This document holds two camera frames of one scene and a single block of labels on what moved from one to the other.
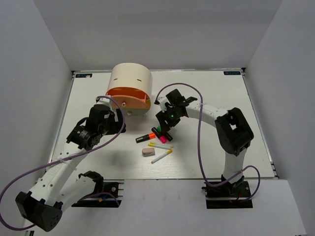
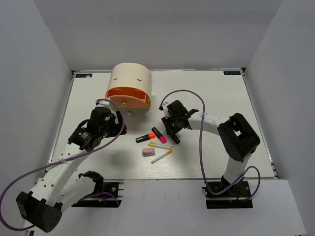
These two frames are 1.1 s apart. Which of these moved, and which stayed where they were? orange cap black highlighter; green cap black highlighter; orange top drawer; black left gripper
Moved: green cap black highlighter
Stayed: orange cap black highlighter; black left gripper; orange top drawer
